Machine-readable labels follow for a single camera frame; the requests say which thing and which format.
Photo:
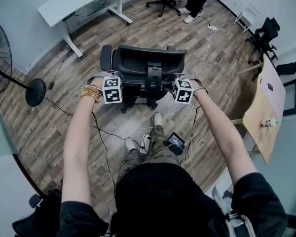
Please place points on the person's left forearm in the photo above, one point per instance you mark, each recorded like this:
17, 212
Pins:
76, 152

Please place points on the person's left white shoe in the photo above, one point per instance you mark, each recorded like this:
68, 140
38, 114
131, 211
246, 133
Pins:
130, 143

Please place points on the black power adapter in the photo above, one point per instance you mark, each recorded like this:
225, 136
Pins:
51, 85

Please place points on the thin black wrist band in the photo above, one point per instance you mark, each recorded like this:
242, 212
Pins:
201, 90

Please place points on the small black object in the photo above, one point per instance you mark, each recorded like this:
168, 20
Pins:
270, 86

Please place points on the black mesh office chair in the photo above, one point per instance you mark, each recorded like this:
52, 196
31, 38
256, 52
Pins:
135, 63

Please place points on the person's left hand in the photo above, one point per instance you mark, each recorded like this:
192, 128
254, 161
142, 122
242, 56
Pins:
98, 85

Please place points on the person's right hand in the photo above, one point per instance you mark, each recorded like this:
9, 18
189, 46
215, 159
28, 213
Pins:
196, 88

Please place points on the white power strip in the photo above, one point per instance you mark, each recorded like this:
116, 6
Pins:
212, 27
144, 147

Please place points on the person's white shoe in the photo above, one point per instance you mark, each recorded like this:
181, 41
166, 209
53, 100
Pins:
157, 118
130, 143

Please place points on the person's black shirt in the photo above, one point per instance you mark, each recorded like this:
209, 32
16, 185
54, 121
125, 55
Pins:
162, 201

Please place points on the person's right forearm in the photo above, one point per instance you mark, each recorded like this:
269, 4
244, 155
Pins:
222, 137

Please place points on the black pedestal fan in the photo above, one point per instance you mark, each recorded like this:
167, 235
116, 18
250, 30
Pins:
35, 92

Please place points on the black bag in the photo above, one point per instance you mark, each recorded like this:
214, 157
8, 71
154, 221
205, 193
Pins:
287, 68

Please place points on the person's camouflage trousers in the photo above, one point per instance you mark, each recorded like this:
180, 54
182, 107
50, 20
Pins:
158, 142

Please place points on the person's right white shoe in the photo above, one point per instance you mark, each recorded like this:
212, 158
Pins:
157, 118

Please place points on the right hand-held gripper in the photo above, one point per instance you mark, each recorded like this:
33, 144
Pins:
183, 95

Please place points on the drink bottle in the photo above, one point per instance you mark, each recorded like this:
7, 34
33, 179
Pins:
267, 122

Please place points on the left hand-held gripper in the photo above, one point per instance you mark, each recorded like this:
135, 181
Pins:
112, 95

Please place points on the light wooden table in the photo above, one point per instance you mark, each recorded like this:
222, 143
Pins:
257, 137

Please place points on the white desk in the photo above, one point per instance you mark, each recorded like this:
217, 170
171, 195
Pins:
71, 5

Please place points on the black device with screen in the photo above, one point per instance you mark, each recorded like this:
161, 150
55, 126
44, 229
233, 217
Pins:
175, 142

